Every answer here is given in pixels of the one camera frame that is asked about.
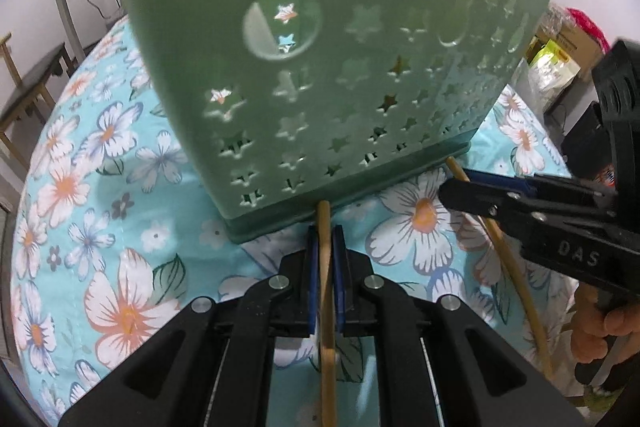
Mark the bamboo chopstick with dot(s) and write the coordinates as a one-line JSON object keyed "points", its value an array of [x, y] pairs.
{"points": [[326, 247], [511, 272]]}

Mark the blue floral blanket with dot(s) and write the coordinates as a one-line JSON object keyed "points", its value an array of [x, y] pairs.
{"points": [[125, 257]]}

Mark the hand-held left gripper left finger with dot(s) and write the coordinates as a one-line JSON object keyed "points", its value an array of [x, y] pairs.
{"points": [[313, 287]]}

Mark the yellow green packet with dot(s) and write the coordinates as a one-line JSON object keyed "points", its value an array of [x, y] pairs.
{"points": [[555, 67]]}

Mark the green plastic utensil holder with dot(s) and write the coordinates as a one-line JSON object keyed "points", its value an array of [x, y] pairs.
{"points": [[200, 32]]}

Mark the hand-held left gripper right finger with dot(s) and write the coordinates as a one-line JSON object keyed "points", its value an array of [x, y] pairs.
{"points": [[340, 287]]}

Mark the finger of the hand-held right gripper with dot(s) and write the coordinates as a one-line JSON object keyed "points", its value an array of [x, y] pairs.
{"points": [[500, 181], [475, 199]]}

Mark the wooden chair with dark seat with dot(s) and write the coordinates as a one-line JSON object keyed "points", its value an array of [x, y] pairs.
{"points": [[35, 77]]}

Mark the person's right hand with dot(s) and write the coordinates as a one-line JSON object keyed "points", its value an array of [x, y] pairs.
{"points": [[585, 332]]}

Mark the cardboard box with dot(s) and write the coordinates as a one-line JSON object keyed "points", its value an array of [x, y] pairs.
{"points": [[587, 59]]}

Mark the red cloth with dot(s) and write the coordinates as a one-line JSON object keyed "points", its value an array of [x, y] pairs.
{"points": [[587, 24]]}

